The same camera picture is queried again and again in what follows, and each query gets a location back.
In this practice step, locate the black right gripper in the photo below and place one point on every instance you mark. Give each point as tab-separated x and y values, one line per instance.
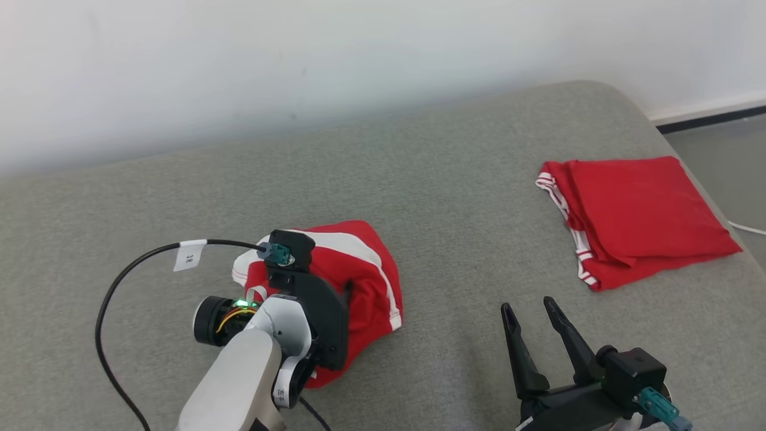
568	410

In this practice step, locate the red basketball jersey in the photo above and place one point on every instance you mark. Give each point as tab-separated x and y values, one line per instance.
640	221

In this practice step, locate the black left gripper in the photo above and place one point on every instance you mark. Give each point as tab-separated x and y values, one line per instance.
326	323

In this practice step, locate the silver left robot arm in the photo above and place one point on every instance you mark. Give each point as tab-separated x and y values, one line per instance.
239	383

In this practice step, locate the white and black baseboard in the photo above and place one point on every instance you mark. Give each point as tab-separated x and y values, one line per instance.
712	117

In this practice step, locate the red shorts with white stripe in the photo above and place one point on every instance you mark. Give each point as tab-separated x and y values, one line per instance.
365	281

